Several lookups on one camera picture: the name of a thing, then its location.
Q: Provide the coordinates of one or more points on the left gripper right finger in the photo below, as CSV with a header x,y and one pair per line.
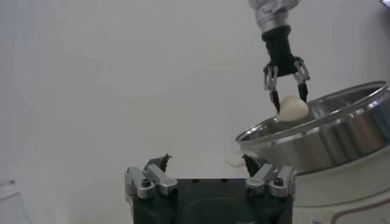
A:
x,y
268,182

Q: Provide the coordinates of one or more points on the perforated steel steamer basket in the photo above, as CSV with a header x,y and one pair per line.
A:
x,y
335,143

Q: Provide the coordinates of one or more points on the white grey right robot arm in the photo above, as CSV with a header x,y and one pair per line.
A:
x,y
271,13

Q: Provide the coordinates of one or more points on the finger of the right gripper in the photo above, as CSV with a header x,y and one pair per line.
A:
x,y
272,82
302,88

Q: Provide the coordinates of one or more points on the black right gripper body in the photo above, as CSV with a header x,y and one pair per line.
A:
x,y
280,51

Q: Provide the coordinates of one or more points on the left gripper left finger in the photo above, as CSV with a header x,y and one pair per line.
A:
x,y
152,182

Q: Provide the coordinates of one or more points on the white steamed baozi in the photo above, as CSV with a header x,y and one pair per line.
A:
x,y
292,109

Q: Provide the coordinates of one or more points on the white electric cooker pot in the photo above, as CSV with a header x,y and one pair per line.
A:
x,y
335,194

